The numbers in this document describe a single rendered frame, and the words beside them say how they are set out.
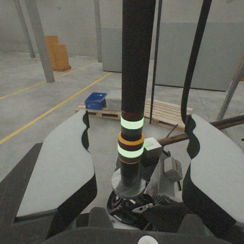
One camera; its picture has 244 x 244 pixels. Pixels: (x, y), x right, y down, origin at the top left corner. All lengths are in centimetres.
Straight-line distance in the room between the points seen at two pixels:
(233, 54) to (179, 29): 185
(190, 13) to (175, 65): 702
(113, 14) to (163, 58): 809
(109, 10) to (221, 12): 739
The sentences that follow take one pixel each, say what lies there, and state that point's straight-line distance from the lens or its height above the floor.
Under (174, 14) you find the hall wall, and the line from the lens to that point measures 1234.
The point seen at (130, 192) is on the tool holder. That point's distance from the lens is 30.
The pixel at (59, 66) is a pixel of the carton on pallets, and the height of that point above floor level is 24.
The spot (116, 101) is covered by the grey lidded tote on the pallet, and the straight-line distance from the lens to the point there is 325.
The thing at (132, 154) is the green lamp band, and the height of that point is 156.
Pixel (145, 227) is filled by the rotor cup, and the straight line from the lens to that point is 58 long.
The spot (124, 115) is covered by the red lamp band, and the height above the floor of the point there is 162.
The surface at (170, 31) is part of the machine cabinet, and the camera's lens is 564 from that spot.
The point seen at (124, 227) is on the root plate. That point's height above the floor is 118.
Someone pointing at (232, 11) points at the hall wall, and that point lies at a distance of 1281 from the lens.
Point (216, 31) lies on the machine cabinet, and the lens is 578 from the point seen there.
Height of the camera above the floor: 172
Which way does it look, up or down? 32 degrees down
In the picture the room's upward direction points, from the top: 1 degrees clockwise
